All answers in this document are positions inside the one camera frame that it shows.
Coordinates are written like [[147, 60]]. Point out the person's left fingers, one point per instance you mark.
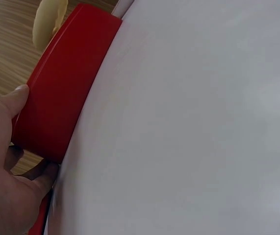
[[44, 178]]

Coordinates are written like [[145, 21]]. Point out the person's left hand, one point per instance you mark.
[[0, 186]]

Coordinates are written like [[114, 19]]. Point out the pale yellow food piece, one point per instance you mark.
[[47, 22]]

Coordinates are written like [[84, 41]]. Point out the person's left thumb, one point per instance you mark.
[[12, 101]]

